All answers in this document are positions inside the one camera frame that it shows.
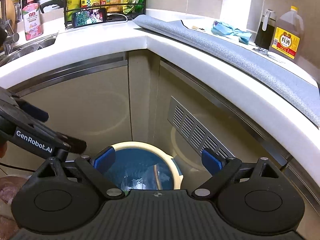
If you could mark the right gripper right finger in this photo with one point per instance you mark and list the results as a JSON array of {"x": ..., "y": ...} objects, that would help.
[{"x": 212, "y": 161}]

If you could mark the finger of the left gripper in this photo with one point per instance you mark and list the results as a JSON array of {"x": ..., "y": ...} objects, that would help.
[
  {"x": 77, "y": 146},
  {"x": 32, "y": 110}
]

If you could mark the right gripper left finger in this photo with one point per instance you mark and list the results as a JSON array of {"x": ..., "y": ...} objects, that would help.
[{"x": 103, "y": 161}]

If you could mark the blue wrapper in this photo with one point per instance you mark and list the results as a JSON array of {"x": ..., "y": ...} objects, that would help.
[{"x": 226, "y": 30}]

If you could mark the cream trash bin blue liner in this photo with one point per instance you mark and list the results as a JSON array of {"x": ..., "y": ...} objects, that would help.
[{"x": 141, "y": 166}]

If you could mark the person's left hand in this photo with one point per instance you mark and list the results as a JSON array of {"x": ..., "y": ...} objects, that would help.
[{"x": 3, "y": 149}]

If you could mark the steel sink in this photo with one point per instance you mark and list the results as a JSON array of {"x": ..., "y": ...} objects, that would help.
[{"x": 28, "y": 48}]

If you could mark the pink dish soap bottle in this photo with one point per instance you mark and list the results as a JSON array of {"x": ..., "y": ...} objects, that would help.
[{"x": 31, "y": 19}]

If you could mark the smartphone showing video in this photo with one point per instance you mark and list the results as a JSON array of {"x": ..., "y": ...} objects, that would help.
[{"x": 88, "y": 17}]

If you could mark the grey dish mat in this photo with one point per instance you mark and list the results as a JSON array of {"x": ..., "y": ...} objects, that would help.
[{"x": 292, "y": 85}]

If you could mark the dark soy sauce dispenser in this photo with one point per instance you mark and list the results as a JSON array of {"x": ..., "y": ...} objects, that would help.
[{"x": 266, "y": 29}]

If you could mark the cooking wine jug yellow label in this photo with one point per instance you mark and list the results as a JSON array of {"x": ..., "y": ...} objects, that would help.
[{"x": 288, "y": 35}]

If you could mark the black wire spice rack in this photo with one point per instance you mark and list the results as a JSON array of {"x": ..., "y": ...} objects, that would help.
[{"x": 111, "y": 17}]

